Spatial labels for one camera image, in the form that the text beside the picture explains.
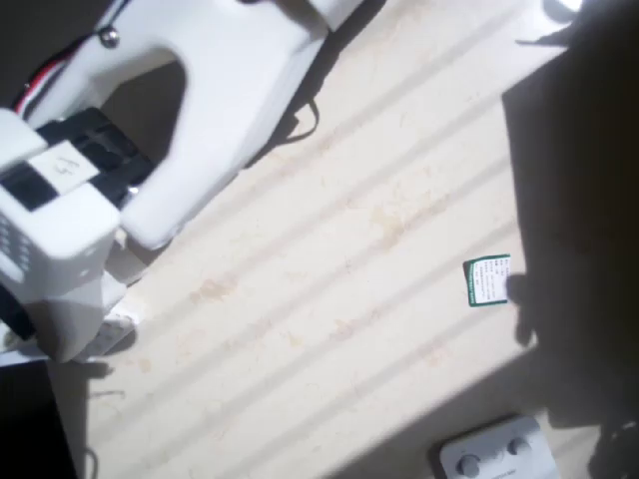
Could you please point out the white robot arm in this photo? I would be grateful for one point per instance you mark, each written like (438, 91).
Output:
(239, 75)

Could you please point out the green bordered label card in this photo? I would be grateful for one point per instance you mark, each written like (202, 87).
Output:
(486, 282)

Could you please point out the white device with knobs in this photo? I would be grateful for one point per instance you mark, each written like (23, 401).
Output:
(494, 449)

